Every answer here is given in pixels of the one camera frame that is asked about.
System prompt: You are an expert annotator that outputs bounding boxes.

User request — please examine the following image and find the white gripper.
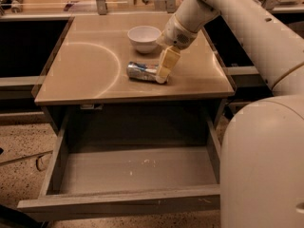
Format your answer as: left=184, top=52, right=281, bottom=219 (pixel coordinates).
left=156, top=15, right=198, bottom=84

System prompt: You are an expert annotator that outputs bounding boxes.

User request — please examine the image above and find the silver blue redbull can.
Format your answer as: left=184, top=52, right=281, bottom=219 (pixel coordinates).
left=126, top=62, right=158, bottom=82

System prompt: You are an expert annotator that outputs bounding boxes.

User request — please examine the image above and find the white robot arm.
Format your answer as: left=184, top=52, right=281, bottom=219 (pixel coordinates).
left=156, top=0, right=304, bottom=228

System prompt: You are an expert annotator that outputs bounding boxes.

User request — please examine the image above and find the grey open top drawer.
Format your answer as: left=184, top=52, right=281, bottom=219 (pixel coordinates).
left=18, top=104, right=220, bottom=221

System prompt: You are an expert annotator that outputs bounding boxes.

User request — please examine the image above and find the white bowl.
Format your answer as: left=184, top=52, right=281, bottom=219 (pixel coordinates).
left=127, top=26, right=161, bottom=54

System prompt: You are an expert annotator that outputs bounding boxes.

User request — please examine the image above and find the beige top cabinet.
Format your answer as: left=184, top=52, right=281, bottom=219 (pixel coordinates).
left=30, top=12, right=238, bottom=135

